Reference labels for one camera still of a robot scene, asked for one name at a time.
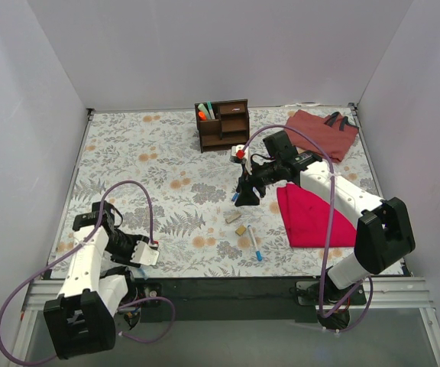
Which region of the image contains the orange black highlighter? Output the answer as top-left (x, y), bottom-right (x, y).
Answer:
top-left (199, 112), bottom-right (209, 121)

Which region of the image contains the green highlighter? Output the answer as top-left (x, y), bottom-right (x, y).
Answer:
top-left (198, 103), bottom-right (212, 119)

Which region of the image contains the light blue pen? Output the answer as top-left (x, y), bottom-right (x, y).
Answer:
top-left (138, 268), bottom-right (149, 280)

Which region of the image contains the teal capped white pen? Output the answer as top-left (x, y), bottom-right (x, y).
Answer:
top-left (207, 101), bottom-right (215, 120)

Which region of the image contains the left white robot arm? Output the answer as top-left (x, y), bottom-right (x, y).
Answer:
top-left (44, 202), bottom-right (149, 359)

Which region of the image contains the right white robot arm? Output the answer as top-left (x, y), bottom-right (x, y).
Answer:
top-left (231, 132), bottom-right (416, 304)

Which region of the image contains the beige eraser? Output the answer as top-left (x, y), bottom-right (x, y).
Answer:
top-left (225, 211), bottom-right (241, 224)

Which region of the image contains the tan small eraser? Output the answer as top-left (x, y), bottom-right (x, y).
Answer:
top-left (235, 226), bottom-right (247, 236)

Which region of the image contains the blue tipped white pen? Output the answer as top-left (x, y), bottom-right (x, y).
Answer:
top-left (247, 225), bottom-right (263, 261)

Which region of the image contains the crimson folded cloth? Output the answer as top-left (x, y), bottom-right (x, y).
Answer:
top-left (277, 183), bottom-right (357, 248)

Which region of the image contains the brown wooden desk organizer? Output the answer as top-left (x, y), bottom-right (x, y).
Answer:
top-left (194, 99), bottom-right (250, 153)

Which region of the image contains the floral table mat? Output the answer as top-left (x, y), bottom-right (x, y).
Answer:
top-left (49, 111), bottom-right (350, 278)

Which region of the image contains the terracotta folded shirt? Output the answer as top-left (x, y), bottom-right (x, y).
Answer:
top-left (286, 110), bottom-right (359, 163)

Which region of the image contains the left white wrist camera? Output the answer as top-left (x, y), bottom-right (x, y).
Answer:
top-left (131, 240), bottom-right (160, 267)

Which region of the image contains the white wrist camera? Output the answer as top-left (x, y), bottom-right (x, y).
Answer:
top-left (230, 145), bottom-right (251, 174)
top-left (131, 240), bottom-right (160, 267)

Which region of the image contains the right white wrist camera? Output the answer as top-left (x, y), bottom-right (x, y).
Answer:
top-left (230, 145), bottom-right (251, 174)

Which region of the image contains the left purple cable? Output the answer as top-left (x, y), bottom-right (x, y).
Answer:
top-left (0, 180), bottom-right (176, 364)

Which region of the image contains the purple cable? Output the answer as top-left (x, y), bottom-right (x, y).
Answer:
top-left (242, 125), bottom-right (374, 333)
top-left (0, 180), bottom-right (176, 364)

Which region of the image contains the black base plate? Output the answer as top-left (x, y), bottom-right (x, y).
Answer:
top-left (125, 277), bottom-right (318, 323)

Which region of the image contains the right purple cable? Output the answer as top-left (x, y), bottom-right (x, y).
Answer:
top-left (242, 125), bottom-right (374, 333)

